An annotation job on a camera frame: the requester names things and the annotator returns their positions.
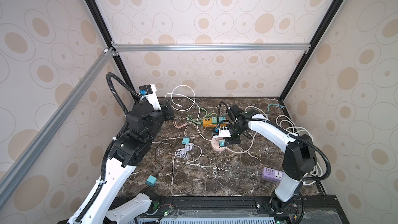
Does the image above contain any light green cable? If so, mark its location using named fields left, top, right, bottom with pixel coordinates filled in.
left=186, top=107, right=218, bottom=125

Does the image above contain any round beige power socket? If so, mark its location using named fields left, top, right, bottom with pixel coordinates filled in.
left=211, top=139, right=227, bottom=152

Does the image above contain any orange power strip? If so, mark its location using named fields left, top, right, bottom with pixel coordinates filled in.
left=203, top=118, right=217, bottom=127

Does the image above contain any teal charger cable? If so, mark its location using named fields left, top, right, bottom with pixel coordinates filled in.
left=265, top=102, right=286, bottom=119

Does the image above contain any purple power strip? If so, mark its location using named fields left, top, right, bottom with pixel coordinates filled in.
left=262, top=167, right=284, bottom=182

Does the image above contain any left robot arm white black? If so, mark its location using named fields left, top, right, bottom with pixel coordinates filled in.
left=63, top=72, right=175, bottom=224

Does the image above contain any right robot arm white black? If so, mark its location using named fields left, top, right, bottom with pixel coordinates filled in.
left=213, top=101, right=332, bottom=214

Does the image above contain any thin black cable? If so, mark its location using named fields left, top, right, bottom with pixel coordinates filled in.
left=152, top=139, right=184, bottom=178

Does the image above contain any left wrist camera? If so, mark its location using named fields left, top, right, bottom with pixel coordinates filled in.
left=139, top=84, right=161, bottom=111

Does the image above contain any white thin cable bundle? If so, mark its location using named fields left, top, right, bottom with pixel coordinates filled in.
left=170, top=142, right=203, bottom=186

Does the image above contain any horizontal aluminium rail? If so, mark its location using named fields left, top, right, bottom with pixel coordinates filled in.
left=114, top=43, right=311, bottom=52

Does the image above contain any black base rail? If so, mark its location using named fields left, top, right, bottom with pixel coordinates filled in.
left=81, top=195, right=349, bottom=224

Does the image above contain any left diagonal aluminium rail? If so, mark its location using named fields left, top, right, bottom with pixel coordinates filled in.
left=1, top=47, right=115, bottom=208

